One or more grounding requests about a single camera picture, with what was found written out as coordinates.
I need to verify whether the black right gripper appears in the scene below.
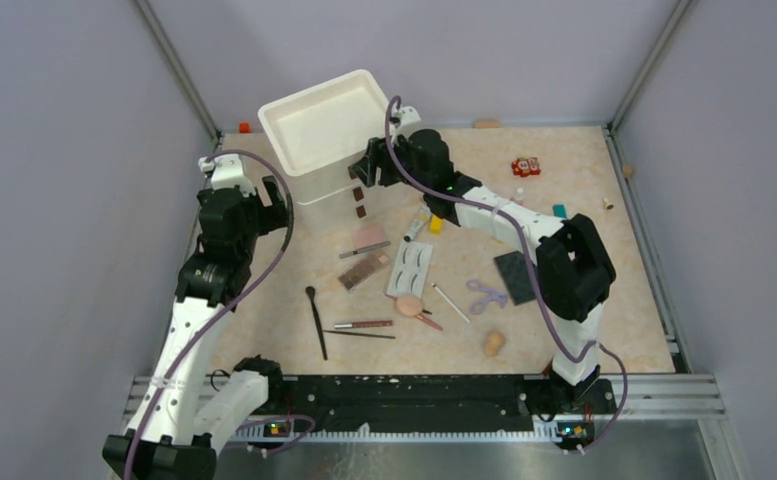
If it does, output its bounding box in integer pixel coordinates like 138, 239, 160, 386
351, 131, 431, 194

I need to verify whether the white hand cream tube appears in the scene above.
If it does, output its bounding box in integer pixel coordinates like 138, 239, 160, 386
403, 206, 432, 242

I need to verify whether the white plastic drawer organizer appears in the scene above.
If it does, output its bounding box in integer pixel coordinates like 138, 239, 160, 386
258, 69, 409, 236

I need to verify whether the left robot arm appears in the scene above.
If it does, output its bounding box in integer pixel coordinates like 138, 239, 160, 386
102, 175, 294, 479

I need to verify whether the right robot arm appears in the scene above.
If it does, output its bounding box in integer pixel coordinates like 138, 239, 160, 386
349, 129, 616, 412

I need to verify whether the black makeup brush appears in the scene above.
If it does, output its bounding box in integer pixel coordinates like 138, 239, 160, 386
305, 286, 328, 361

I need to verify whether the beige makeup sponge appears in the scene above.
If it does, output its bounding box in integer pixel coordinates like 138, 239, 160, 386
483, 330, 506, 358

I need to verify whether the yellow rectangular toy block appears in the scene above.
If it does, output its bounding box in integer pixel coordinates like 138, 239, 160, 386
429, 216, 443, 235

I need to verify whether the pink compact case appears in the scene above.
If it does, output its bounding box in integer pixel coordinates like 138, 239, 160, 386
352, 224, 388, 250

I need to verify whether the brown eyeshadow palette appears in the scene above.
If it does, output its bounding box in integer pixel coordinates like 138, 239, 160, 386
338, 251, 389, 292

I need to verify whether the white false eyelash card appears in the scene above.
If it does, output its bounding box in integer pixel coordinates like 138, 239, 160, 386
385, 241, 434, 298

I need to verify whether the silver eyeliner pencil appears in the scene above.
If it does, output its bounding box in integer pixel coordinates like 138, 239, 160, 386
339, 241, 391, 259

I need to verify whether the thin black pencil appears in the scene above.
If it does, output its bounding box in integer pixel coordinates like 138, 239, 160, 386
322, 330, 397, 340

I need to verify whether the dark green building baseplate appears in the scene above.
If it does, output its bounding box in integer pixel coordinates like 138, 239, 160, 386
493, 251, 536, 306

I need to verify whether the teal toy block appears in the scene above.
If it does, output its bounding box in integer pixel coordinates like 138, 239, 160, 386
552, 204, 568, 219

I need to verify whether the peach powder puff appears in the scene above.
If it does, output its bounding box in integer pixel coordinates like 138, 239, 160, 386
395, 294, 424, 317

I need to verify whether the white cosmetic pencil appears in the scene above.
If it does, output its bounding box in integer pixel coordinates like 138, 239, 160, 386
431, 282, 471, 324

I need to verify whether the silver red lip pencil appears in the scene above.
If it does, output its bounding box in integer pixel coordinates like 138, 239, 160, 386
333, 320, 394, 330

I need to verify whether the wooden block at wall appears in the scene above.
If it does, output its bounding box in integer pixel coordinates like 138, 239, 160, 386
472, 119, 502, 129

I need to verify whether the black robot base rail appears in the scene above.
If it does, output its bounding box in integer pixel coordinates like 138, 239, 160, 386
255, 374, 617, 433

